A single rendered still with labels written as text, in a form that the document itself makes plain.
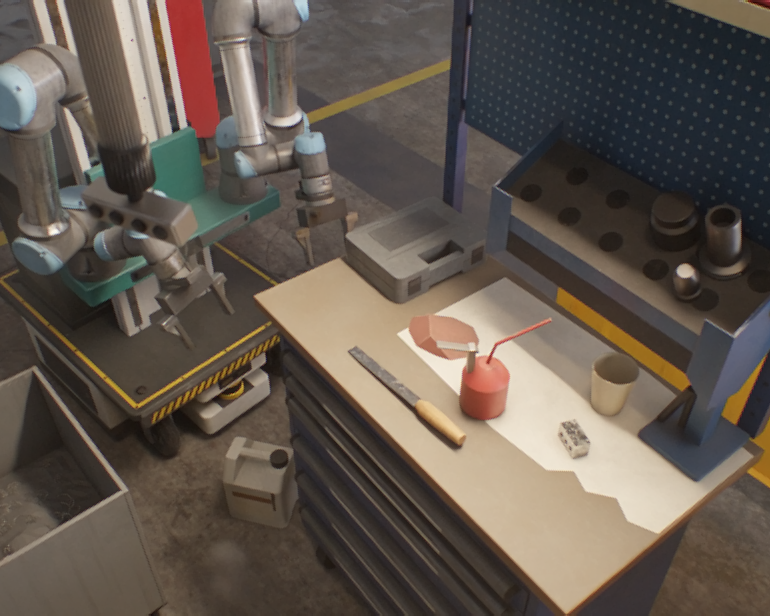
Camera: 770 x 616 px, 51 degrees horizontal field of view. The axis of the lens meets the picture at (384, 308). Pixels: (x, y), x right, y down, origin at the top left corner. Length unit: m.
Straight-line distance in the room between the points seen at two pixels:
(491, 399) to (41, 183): 1.11
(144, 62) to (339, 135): 2.05
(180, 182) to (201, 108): 1.53
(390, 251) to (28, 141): 0.80
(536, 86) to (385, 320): 0.54
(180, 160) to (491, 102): 1.05
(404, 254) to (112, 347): 1.21
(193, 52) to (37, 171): 1.99
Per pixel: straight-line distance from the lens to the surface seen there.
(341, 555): 2.06
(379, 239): 1.74
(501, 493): 1.37
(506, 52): 1.62
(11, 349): 3.25
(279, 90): 2.29
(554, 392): 1.53
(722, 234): 1.24
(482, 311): 1.67
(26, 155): 1.91
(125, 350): 2.60
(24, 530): 2.25
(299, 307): 1.68
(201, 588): 2.41
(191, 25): 3.78
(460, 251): 1.74
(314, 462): 1.87
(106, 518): 1.96
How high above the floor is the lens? 2.05
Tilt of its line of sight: 41 degrees down
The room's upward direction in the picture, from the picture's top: straight up
